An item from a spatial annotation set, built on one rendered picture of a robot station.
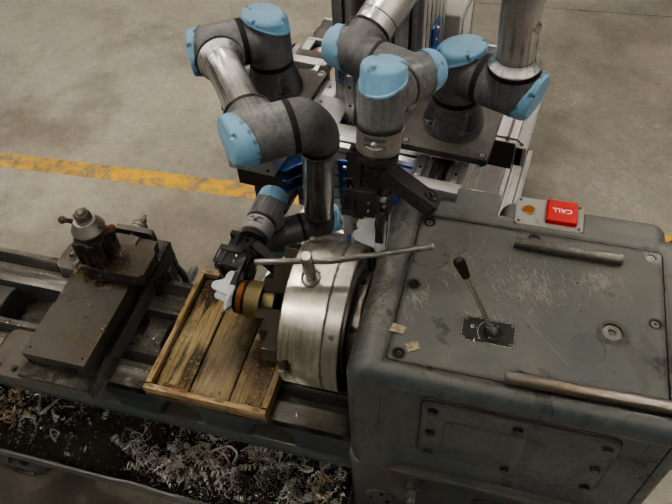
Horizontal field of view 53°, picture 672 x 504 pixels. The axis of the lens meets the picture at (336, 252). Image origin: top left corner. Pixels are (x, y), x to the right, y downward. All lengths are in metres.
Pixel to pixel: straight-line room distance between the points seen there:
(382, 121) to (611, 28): 3.52
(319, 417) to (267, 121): 0.67
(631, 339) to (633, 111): 2.70
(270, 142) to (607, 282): 0.70
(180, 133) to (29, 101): 0.97
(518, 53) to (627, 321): 0.59
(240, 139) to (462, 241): 0.48
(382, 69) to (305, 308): 0.49
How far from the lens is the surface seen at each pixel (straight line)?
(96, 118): 3.95
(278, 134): 1.36
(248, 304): 1.44
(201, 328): 1.70
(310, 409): 1.57
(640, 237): 1.43
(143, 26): 4.64
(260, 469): 1.86
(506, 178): 2.99
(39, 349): 1.70
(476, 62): 1.58
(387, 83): 1.04
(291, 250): 1.40
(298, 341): 1.31
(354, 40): 1.19
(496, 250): 1.34
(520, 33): 1.46
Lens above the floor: 2.26
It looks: 50 degrees down
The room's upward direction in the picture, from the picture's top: 4 degrees counter-clockwise
